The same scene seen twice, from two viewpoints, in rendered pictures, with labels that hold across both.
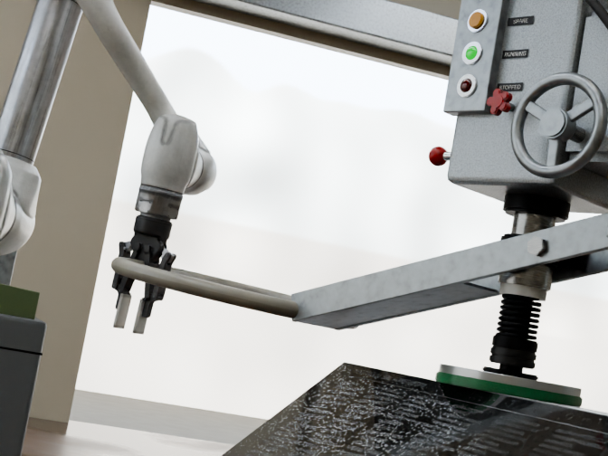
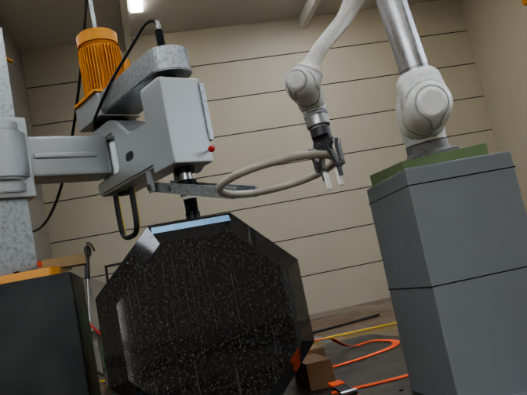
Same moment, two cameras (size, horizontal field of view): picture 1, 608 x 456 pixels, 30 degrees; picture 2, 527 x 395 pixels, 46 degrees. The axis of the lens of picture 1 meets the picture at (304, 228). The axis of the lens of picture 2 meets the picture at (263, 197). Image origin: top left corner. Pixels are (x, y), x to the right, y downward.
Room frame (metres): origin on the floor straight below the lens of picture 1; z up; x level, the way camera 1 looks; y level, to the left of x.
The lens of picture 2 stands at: (4.57, 0.23, 0.52)
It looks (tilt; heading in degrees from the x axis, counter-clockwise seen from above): 8 degrees up; 185
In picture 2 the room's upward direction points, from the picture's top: 11 degrees counter-clockwise
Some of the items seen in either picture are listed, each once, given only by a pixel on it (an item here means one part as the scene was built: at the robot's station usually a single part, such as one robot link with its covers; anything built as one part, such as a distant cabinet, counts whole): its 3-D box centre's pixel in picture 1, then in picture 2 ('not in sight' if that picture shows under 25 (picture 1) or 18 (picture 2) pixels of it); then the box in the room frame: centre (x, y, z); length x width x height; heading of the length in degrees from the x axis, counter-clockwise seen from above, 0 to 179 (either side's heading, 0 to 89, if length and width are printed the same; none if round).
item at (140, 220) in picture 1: (149, 239); (322, 139); (2.29, 0.30, 1.00); 0.08 x 0.07 x 0.09; 59
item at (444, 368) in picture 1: (508, 379); not in sight; (1.72, -0.35, 0.84); 0.21 x 0.21 x 0.01
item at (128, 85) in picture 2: not in sight; (134, 96); (1.47, -0.59, 1.62); 0.96 x 0.25 x 0.17; 44
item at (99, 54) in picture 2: not in sight; (104, 67); (1.24, -0.79, 1.90); 0.31 x 0.28 x 0.40; 134
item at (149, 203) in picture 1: (158, 204); (317, 121); (2.29, 0.30, 1.07); 0.09 x 0.09 x 0.06
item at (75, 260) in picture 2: not in sight; (63, 262); (1.66, -1.02, 0.81); 0.20 x 0.10 x 0.05; 116
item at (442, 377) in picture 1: (508, 382); not in sight; (1.72, -0.35, 0.84); 0.22 x 0.22 x 0.04
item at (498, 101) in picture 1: (504, 104); not in sight; (1.63, -0.26, 1.24); 0.04 x 0.04 x 0.04; 44
